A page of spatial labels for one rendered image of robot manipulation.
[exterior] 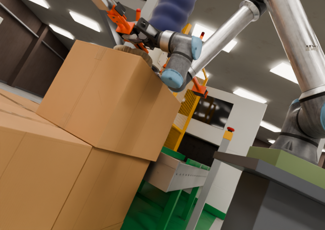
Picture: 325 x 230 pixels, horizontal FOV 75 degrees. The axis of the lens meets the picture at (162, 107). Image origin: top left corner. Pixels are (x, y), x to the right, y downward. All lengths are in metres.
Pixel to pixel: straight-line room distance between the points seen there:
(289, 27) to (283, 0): 0.11
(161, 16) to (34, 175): 0.97
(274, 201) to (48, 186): 0.79
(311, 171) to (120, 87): 0.79
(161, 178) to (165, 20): 0.95
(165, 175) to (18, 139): 0.97
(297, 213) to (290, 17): 0.73
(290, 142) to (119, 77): 0.76
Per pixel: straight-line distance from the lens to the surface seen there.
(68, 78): 1.07
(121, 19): 1.00
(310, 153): 1.06
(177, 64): 0.85
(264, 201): 0.93
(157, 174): 1.44
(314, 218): 1.04
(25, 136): 0.67
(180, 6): 1.34
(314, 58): 0.97
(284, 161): 0.93
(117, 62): 0.94
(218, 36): 1.06
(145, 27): 0.95
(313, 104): 0.93
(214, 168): 1.93
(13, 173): 0.71
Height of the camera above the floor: 0.66
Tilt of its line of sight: 9 degrees up
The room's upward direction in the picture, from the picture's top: 25 degrees clockwise
